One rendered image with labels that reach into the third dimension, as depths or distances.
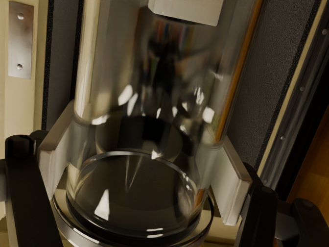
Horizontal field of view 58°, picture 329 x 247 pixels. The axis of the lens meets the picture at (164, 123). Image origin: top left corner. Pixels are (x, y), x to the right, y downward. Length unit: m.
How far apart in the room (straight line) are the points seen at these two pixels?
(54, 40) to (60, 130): 0.20
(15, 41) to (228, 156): 0.23
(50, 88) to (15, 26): 0.08
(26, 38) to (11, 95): 0.06
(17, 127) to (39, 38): 0.10
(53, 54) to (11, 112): 0.08
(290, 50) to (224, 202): 0.22
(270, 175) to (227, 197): 0.22
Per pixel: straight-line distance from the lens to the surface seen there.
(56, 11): 0.35
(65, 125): 0.17
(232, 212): 0.16
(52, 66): 0.36
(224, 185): 0.17
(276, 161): 0.37
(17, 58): 0.33
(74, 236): 0.18
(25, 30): 0.32
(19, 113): 0.35
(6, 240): 0.40
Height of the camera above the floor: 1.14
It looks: 22 degrees up
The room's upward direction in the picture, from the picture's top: 167 degrees counter-clockwise
